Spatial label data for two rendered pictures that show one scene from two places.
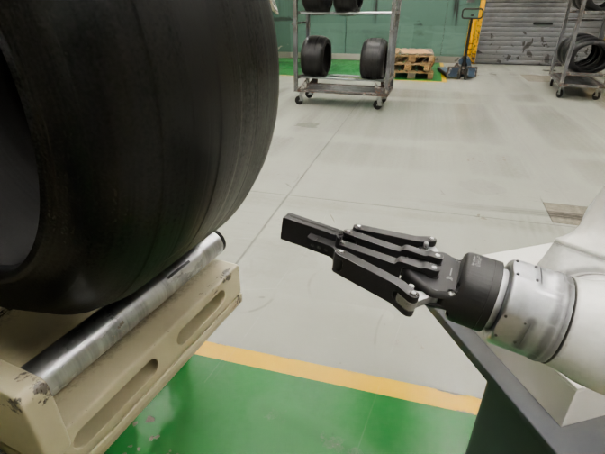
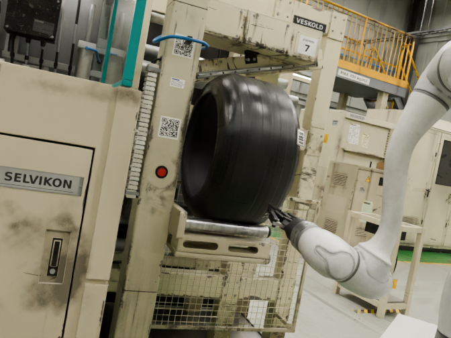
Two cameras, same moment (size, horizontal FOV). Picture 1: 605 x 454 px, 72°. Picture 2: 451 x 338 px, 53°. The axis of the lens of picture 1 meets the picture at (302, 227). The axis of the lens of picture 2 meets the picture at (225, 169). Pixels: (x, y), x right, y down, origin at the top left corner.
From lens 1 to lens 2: 1.20 m
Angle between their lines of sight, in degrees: 50
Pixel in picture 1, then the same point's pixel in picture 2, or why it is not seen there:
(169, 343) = (225, 245)
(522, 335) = (294, 237)
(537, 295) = (302, 224)
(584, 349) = (302, 239)
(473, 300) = (289, 226)
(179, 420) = not seen: outside the picture
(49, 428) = (181, 225)
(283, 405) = not seen: outside the picture
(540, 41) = not seen: outside the picture
